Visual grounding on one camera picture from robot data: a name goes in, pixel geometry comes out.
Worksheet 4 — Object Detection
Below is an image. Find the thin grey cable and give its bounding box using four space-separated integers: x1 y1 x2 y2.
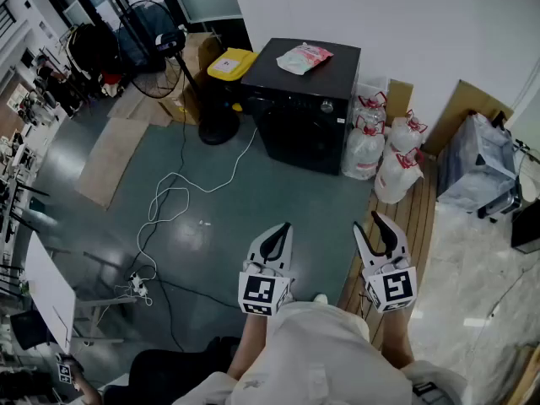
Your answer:
484 267 528 318

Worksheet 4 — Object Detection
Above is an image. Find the large cardboard sheet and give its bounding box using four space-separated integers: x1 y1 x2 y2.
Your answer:
421 78 515 158

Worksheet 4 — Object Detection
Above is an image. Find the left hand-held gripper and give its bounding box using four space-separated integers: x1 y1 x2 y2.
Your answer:
238 222 294 316

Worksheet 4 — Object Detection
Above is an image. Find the white table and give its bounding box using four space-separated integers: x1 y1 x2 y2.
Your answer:
24 230 77 354

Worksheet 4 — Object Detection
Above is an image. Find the cluttered workbench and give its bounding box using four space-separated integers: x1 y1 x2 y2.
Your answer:
0 128 51 278

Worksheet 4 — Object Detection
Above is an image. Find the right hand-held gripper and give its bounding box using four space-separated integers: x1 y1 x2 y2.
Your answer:
352 211 419 314

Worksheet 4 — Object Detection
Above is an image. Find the black standing fan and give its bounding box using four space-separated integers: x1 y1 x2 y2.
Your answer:
117 0 241 146

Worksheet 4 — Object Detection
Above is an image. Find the person's left forearm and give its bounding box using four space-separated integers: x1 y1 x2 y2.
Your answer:
227 310 275 381

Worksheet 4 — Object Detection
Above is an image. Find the black power cable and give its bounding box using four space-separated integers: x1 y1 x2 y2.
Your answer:
124 57 241 354

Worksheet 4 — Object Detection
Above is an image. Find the creased flat cardboard sheet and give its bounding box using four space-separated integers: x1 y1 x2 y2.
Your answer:
107 84 174 128

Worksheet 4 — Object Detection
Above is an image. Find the person's white shirt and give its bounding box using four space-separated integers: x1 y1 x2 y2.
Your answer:
172 301 469 405

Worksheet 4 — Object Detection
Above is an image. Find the small cardboard sheet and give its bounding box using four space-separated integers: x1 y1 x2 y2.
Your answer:
386 78 414 126

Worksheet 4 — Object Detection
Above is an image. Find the clear water jug red handle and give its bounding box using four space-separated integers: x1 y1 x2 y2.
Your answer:
341 116 386 181
383 110 428 159
353 91 388 126
374 148 425 205

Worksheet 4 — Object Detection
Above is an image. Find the person's right forearm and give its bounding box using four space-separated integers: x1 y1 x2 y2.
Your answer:
381 308 417 370

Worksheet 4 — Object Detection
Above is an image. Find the long flat cardboard sheet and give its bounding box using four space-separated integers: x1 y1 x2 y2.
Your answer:
78 116 151 210

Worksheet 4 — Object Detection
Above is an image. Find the white power cable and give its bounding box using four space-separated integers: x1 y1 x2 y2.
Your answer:
135 127 259 307

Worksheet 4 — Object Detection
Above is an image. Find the black box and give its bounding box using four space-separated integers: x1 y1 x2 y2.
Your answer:
510 200 540 255

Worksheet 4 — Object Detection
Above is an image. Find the pink detergent pouch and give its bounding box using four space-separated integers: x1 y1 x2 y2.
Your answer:
276 41 334 77

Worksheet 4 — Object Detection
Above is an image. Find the white power strip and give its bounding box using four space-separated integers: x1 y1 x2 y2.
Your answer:
128 271 149 299

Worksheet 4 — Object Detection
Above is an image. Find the yellow lid bin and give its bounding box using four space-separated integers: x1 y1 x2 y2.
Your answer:
206 47 259 117

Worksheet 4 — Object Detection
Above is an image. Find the brown cardboard box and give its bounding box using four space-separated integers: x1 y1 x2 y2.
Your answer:
158 31 224 126

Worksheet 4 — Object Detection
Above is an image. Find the clear plastic box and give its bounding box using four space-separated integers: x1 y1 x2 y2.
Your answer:
358 76 389 100

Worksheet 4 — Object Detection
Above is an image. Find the black washing machine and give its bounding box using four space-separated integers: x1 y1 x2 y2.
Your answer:
240 37 363 176

